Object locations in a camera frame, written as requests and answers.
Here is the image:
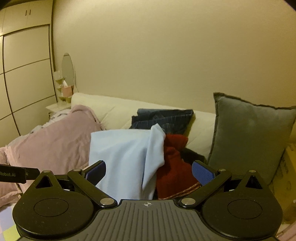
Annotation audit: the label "light blue shirt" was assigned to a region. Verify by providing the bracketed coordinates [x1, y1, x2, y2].
[89, 124, 166, 201]

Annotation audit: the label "dark red knit garment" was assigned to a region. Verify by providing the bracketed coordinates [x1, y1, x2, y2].
[156, 134, 202, 200]

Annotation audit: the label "pink duvet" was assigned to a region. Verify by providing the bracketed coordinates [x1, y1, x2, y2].
[0, 104, 105, 208]

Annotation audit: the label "grey throw pillow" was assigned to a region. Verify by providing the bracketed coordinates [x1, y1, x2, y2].
[207, 92, 295, 184]

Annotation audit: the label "checked bed sheet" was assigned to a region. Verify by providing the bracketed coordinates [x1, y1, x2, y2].
[0, 204, 20, 241]

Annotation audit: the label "dark blue jeans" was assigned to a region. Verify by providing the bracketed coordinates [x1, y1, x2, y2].
[130, 108, 194, 135]

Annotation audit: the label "cream headboard cushion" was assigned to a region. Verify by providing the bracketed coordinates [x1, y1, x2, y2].
[71, 93, 215, 158]

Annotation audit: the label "white bedside table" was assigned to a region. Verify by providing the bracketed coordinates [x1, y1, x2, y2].
[46, 102, 71, 116]

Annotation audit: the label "pink tissue box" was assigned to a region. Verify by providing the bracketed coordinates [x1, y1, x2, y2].
[61, 85, 73, 98]

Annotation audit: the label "cream wardrobe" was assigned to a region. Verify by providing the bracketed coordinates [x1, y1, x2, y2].
[1, 1, 57, 146]

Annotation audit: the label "oval vanity mirror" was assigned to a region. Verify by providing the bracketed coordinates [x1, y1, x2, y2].
[61, 53, 76, 85]

